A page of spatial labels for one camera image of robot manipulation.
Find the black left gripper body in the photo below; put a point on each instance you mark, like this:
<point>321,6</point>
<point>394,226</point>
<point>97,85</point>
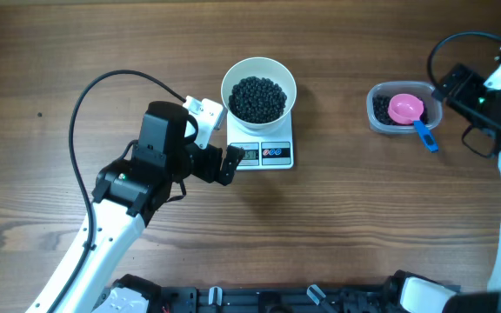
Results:
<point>225,165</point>

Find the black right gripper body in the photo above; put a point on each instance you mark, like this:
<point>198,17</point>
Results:
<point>453,81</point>

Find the pink scoop with blue handle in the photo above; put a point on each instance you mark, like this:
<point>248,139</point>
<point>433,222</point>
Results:
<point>406,109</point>

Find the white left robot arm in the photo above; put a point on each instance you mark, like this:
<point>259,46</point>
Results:
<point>173,144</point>

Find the white digital kitchen scale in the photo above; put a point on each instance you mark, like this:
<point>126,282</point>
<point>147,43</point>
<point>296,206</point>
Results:
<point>268,149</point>

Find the black beans in bowl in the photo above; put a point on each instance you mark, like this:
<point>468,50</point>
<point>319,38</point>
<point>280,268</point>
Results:
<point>257,100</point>

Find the white bowl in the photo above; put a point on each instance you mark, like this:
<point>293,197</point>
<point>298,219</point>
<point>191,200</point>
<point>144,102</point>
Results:
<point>260,67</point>

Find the clear plastic bean container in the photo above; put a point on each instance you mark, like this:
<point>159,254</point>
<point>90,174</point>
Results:
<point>421,90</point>

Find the black beans in container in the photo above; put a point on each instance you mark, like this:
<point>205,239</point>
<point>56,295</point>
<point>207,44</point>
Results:
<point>380,105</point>

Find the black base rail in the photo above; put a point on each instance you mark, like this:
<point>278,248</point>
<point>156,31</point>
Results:
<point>135,294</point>

